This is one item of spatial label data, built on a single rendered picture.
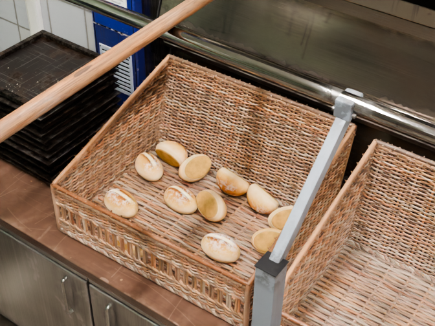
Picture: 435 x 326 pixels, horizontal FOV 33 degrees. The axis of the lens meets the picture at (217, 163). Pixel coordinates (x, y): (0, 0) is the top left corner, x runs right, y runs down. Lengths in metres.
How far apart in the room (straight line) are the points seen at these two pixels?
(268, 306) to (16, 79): 0.97
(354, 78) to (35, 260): 0.91
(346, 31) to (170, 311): 0.73
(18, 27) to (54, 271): 0.89
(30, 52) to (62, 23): 0.24
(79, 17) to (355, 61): 0.88
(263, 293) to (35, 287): 0.89
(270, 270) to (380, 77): 0.60
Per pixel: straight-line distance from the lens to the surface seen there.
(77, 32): 2.23
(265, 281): 1.25
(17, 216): 1.91
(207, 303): 1.63
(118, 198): 1.82
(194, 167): 1.91
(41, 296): 2.04
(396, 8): 1.58
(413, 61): 1.62
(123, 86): 2.14
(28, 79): 1.95
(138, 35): 1.34
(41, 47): 2.08
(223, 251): 1.70
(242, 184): 1.86
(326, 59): 1.70
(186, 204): 1.82
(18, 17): 2.42
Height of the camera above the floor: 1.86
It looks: 40 degrees down
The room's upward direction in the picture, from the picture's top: 1 degrees clockwise
